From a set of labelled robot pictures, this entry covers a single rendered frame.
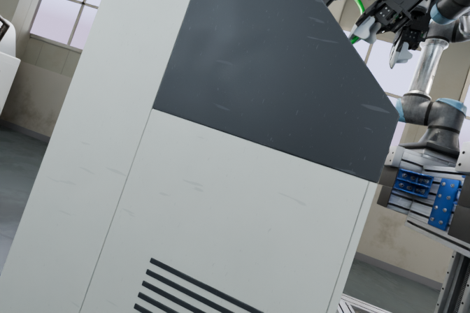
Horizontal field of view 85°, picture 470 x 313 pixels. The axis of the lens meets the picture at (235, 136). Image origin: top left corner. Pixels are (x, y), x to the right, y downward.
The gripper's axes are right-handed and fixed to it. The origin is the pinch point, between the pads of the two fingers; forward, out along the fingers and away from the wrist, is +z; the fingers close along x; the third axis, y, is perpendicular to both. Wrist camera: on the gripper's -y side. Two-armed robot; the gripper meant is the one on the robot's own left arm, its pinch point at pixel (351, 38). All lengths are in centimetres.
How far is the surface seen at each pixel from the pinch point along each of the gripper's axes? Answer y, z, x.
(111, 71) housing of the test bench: -10, 41, -60
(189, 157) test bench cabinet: 21, 38, -46
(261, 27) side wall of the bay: 0.2, 8.5, -33.3
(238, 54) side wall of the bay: 3.5, 15.9, -37.1
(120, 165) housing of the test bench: 14, 52, -58
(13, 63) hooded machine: -248, 263, -88
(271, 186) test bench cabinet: 35, 28, -33
